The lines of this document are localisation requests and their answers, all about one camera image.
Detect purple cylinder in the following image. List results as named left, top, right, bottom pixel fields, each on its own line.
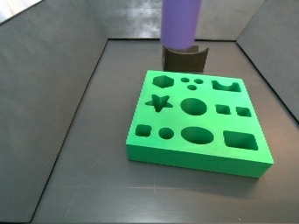
left=160, top=0, right=201, bottom=50

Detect green shape sorter block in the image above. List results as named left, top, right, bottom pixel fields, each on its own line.
left=125, top=70, right=273, bottom=178

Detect black cradle stand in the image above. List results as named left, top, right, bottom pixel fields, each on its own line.
left=162, top=45, right=209, bottom=73

